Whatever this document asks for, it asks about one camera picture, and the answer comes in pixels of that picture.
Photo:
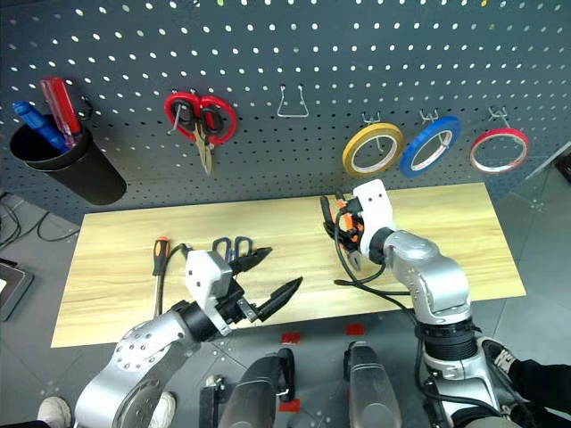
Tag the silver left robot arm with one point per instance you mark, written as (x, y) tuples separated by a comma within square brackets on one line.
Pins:
[(138, 352)]

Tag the dark grey perforated pegboard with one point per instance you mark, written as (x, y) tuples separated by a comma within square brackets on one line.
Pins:
[(312, 53)]

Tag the red floor marker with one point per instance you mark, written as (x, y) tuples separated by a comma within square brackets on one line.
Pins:
[(290, 405), (290, 338), (355, 330)]

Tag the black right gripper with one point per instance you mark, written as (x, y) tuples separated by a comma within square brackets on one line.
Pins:
[(354, 207)]

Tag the black trouser leg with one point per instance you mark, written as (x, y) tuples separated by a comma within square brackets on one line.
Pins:
[(542, 383)]

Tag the blue tape roll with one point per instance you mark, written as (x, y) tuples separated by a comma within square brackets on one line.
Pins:
[(408, 158)]

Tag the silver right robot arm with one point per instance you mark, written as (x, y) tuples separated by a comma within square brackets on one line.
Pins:
[(428, 272)]

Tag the yellow tape roll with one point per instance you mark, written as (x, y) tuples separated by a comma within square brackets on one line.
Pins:
[(352, 147)]

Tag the red tape roll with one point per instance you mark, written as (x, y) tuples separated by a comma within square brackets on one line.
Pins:
[(499, 132)]

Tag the black and white shoe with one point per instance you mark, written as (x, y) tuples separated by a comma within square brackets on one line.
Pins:
[(499, 356)]

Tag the black cup hook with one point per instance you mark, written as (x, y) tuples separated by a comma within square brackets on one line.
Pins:
[(89, 109)]

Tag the dark rounded shape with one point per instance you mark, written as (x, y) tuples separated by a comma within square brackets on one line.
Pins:
[(250, 392), (370, 383)]

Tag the black bracket with silver knob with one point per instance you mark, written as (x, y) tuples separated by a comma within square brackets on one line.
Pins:
[(213, 401)]

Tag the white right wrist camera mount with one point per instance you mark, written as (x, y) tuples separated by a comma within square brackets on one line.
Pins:
[(377, 205)]

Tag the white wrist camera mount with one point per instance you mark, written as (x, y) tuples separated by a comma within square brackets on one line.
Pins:
[(203, 272), (377, 205)]

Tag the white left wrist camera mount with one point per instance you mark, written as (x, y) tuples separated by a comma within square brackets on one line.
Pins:
[(203, 272)]

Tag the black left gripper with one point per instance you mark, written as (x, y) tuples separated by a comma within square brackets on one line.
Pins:
[(232, 307)]

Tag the black cup holder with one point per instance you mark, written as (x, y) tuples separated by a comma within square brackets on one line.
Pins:
[(85, 174)]

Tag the dark box corner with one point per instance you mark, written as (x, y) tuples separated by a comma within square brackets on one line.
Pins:
[(564, 167)]

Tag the silver scissors peg hook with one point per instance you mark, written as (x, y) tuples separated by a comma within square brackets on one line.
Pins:
[(177, 117)]

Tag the grey laptop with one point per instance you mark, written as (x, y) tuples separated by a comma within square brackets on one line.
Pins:
[(13, 285)]

